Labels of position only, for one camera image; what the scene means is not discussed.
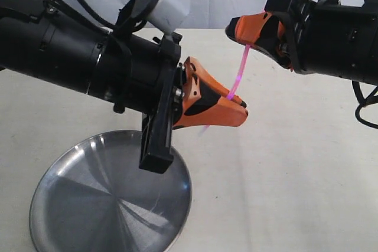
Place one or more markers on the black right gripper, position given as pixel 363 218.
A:
pixel 322 37

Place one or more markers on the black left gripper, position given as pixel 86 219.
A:
pixel 144 76

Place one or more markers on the pink glow stick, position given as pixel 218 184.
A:
pixel 239 76

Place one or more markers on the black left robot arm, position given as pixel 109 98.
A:
pixel 51 41

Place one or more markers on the round steel plate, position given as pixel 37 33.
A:
pixel 94 197

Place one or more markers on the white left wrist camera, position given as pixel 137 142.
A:
pixel 168 7

